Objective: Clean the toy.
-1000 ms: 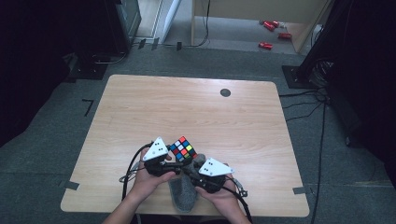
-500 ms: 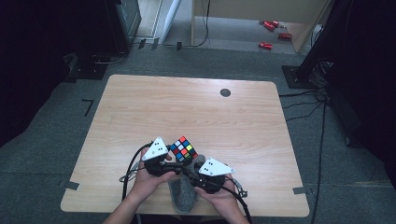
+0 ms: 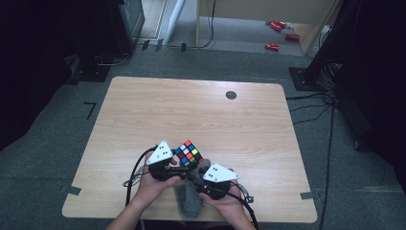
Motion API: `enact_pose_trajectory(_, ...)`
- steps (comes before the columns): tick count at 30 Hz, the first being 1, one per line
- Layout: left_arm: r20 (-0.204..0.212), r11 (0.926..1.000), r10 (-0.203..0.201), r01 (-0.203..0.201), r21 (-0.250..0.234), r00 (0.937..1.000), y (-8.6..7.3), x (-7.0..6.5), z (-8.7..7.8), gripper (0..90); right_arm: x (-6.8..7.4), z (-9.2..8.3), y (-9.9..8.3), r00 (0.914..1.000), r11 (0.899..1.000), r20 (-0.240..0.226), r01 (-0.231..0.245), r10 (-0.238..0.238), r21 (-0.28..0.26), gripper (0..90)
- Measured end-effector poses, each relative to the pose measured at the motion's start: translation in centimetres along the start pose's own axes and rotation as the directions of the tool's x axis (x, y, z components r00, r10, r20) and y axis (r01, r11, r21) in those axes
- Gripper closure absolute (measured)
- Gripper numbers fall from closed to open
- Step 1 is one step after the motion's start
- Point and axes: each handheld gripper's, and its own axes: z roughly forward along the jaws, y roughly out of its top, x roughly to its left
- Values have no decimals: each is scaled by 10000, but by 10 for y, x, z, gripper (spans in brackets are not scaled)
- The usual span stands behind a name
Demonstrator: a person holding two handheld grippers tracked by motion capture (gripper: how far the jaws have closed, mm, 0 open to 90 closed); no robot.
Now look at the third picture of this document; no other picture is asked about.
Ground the coiled cable bundle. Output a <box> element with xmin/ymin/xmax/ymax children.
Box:
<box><xmin>317</xmin><ymin>61</ymin><xmax>343</xmax><ymax>91</ymax></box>

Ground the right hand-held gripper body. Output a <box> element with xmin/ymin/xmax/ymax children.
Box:
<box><xmin>192</xmin><ymin>162</ymin><xmax>240</xmax><ymax>201</ymax></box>

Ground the multicoloured puzzle cube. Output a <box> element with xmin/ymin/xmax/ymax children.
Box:
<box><xmin>173</xmin><ymin>139</ymin><xmax>205</xmax><ymax>168</ymax></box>

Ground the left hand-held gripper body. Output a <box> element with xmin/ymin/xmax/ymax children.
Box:
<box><xmin>146</xmin><ymin>139</ymin><xmax>190</xmax><ymax>183</ymax></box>

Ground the left hand-held gripper cable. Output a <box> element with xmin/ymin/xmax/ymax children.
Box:
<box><xmin>123</xmin><ymin>145</ymin><xmax>159</xmax><ymax>207</ymax></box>

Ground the black stand base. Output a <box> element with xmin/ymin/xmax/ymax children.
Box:
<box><xmin>288</xmin><ymin>65</ymin><xmax>326</xmax><ymax>93</ymax></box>

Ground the looped black floor cable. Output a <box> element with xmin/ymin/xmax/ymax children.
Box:
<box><xmin>93</xmin><ymin>52</ymin><xmax>131</xmax><ymax>67</ymax></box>

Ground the hand-held gripper cable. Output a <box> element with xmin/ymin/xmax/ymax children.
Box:
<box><xmin>228</xmin><ymin>181</ymin><xmax>260</xmax><ymax>230</ymax></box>
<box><xmin>123</xmin><ymin>145</ymin><xmax>159</xmax><ymax>207</ymax></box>

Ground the black floor plate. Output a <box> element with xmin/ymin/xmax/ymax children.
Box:
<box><xmin>68</xmin><ymin>55</ymin><xmax>111</xmax><ymax>83</ymax></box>

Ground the dark curtain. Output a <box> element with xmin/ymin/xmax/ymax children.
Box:
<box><xmin>0</xmin><ymin>0</ymin><xmax>128</xmax><ymax>152</ymax></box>
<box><xmin>305</xmin><ymin>0</ymin><xmax>406</xmax><ymax>186</ymax></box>

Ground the dark cabinet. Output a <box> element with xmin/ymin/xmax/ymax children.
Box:
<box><xmin>106</xmin><ymin>0</ymin><xmax>147</xmax><ymax>58</ymax></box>

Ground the person's left hand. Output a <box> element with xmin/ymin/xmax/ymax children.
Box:
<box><xmin>131</xmin><ymin>152</ymin><xmax>184</xmax><ymax>209</ymax></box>

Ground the grey fuzzy sock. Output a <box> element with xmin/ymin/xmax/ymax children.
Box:
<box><xmin>172</xmin><ymin>158</ymin><xmax>213</xmax><ymax>220</ymax></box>

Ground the person's right hand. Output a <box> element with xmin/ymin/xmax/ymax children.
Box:
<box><xmin>199</xmin><ymin>187</ymin><xmax>246</xmax><ymax>221</ymax></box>

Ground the right hand-held gripper cable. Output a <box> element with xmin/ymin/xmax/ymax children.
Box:
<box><xmin>228</xmin><ymin>181</ymin><xmax>260</xmax><ymax>230</ymax></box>

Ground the long black floor cable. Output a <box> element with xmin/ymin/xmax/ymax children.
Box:
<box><xmin>318</xmin><ymin>104</ymin><xmax>336</xmax><ymax>230</ymax></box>

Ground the hanging black cable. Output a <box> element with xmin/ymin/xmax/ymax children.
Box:
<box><xmin>203</xmin><ymin>0</ymin><xmax>216</xmax><ymax>50</ymax></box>

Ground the white panel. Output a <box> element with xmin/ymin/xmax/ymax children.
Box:
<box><xmin>164</xmin><ymin>0</ymin><xmax>188</xmax><ymax>44</ymax></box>

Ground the black angled floor tape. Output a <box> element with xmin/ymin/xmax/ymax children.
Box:
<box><xmin>83</xmin><ymin>101</ymin><xmax>98</xmax><ymax>121</ymax></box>

